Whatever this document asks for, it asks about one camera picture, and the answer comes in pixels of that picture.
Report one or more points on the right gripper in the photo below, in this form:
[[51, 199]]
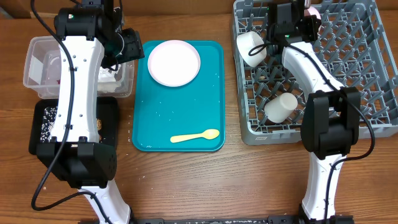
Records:
[[309, 25]]

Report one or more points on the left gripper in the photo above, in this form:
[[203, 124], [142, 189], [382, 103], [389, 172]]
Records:
[[135, 50]]

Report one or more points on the pink bowl with crumbs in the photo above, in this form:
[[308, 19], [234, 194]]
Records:
[[312, 11]]

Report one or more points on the white napkin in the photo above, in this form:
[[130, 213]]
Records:
[[107, 82]]

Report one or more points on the large white plate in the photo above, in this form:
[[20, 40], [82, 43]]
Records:
[[174, 63]]

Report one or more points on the small white bowl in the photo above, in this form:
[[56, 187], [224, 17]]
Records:
[[246, 42]]

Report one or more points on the white paper cup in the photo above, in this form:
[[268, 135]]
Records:
[[280, 108]]

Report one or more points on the yellow plastic spoon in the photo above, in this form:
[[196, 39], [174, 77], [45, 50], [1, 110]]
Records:
[[208, 134]]

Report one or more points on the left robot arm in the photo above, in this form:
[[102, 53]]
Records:
[[82, 146]]

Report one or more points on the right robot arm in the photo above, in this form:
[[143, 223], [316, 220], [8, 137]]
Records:
[[330, 124]]

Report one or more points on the grey dishwasher rack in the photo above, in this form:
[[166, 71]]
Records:
[[352, 45]]

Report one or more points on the black plastic tray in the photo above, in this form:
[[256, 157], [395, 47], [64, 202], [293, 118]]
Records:
[[107, 111]]

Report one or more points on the teal serving tray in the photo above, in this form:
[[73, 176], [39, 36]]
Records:
[[161, 112]]

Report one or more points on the brown food scrap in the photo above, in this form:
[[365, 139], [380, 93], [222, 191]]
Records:
[[99, 127]]

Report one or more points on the clear plastic bin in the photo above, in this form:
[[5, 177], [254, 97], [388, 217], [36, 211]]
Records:
[[42, 71]]

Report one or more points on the spilled white rice pile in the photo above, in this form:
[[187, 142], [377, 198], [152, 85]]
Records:
[[48, 121]]

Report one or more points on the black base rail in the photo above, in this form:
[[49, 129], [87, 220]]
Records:
[[279, 219]]

